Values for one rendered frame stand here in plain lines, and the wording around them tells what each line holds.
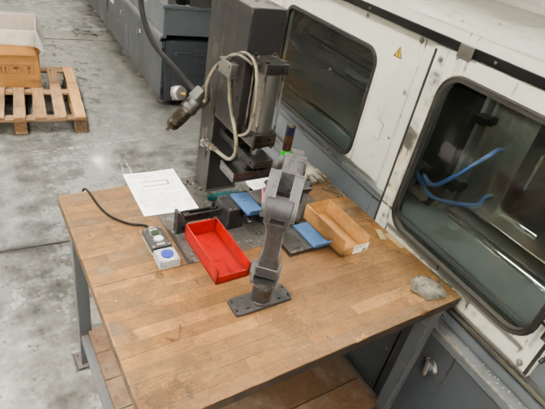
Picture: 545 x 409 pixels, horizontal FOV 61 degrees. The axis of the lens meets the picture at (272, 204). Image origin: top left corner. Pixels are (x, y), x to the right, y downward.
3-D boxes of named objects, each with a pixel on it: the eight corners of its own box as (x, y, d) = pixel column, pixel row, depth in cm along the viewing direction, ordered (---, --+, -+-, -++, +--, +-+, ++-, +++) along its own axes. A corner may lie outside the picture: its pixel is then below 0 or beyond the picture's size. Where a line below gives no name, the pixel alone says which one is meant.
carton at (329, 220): (340, 259, 167) (345, 242, 163) (302, 219, 184) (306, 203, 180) (366, 251, 174) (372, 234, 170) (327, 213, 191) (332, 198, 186)
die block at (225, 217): (226, 230, 169) (229, 213, 164) (214, 214, 175) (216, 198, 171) (272, 220, 179) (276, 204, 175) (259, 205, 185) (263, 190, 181)
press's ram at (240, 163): (232, 191, 158) (244, 110, 142) (201, 155, 175) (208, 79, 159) (276, 183, 167) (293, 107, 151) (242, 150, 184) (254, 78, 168)
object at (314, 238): (316, 251, 164) (318, 244, 163) (292, 226, 174) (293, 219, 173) (331, 246, 168) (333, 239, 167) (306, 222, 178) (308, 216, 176)
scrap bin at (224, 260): (215, 285, 144) (216, 271, 141) (184, 237, 161) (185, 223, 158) (248, 275, 151) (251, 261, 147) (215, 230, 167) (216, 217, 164)
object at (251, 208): (250, 217, 162) (251, 211, 160) (229, 194, 172) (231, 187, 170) (266, 215, 166) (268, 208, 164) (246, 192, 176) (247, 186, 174)
